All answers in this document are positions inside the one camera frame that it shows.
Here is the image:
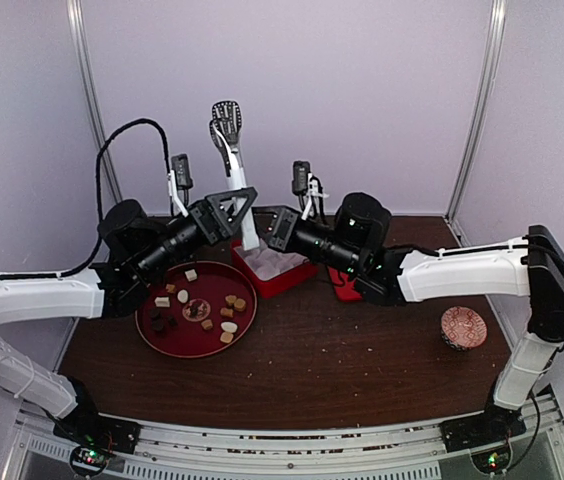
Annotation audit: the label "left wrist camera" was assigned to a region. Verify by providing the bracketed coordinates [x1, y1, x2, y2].
[168, 153, 193, 217]

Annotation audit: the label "white oval chocolate lower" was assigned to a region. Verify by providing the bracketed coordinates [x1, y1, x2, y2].
[221, 322, 238, 333]

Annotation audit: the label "white square chocolate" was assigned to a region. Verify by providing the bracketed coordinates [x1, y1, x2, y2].
[185, 269, 198, 282]

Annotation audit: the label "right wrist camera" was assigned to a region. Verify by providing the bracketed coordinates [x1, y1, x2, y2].
[291, 160, 327, 223]

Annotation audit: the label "red patterned small dish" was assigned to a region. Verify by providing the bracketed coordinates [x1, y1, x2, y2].
[440, 306, 488, 352]

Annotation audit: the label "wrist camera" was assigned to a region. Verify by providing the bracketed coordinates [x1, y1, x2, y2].
[291, 160, 327, 223]
[168, 153, 193, 217]

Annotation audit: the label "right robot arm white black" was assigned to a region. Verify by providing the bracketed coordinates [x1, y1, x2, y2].
[254, 192, 564, 442]

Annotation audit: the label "round red tray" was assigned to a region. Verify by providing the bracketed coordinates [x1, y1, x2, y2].
[135, 261, 258, 359]

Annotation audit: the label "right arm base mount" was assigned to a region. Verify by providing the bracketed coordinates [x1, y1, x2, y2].
[439, 412, 527, 476]

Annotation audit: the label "red tin lid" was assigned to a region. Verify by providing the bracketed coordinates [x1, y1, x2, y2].
[327, 267, 362, 303]

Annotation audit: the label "white oval chocolate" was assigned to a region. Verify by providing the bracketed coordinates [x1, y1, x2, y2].
[177, 290, 189, 304]
[221, 322, 238, 333]

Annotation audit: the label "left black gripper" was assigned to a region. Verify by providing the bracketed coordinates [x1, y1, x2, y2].
[136, 186, 258, 282]

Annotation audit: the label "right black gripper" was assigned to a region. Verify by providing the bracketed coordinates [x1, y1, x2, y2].
[245, 205, 362, 277]

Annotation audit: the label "aluminium front rail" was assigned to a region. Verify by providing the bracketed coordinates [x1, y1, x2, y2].
[11, 384, 564, 480]

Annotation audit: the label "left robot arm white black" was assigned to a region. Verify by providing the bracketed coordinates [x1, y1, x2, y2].
[0, 187, 257, 447]

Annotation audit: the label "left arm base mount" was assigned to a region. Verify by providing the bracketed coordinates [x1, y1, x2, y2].
[50, 416, 141, 479]

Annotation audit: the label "silver serving tongs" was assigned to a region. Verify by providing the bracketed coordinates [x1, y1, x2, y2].
[209, 100, 260, 251]

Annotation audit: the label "red square tin box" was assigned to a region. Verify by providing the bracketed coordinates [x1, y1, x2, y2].
[230, 240, 318, 299]

